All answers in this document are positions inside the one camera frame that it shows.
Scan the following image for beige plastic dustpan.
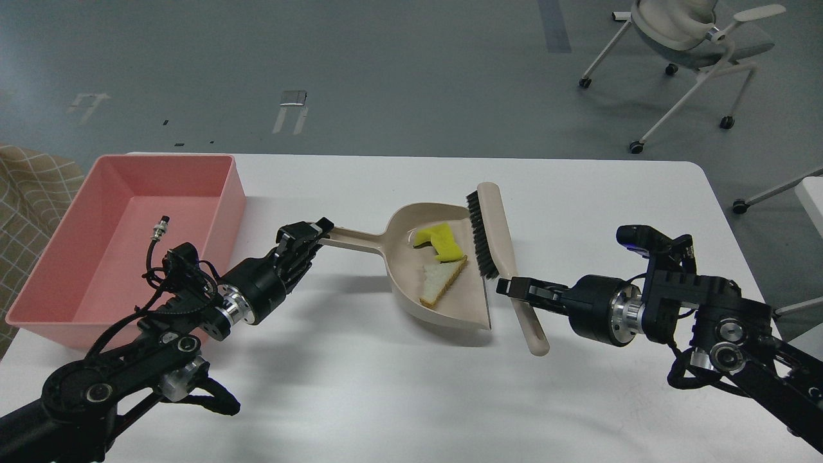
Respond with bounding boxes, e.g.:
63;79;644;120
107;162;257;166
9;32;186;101
321;203;491;329

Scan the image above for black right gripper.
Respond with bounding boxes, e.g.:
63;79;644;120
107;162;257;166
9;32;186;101
496;275;643;347

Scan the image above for yellow sponge piece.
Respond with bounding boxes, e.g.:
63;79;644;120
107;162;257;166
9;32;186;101
412;222;465;263

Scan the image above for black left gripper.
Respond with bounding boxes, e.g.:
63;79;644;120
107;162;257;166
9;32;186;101
222;217;334;325

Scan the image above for beige checkered cloth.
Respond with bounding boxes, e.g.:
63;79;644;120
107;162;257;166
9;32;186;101
0;144;87;358

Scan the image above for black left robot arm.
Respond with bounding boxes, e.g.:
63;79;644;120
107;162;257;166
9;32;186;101
2;219;333;462

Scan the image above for pink plastic bin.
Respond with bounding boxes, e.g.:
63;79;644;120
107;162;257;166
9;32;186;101
6;154;245;350

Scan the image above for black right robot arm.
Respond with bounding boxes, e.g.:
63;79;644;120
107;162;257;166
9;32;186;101
496;224;822;451

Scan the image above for bread slice piece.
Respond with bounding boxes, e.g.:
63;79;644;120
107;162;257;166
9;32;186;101
419;256;468;309

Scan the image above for white office chair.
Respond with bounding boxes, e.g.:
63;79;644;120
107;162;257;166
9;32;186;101
578;1;787;154

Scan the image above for beige hand brush black bristles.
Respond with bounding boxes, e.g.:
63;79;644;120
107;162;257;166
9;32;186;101
466;182;550;357

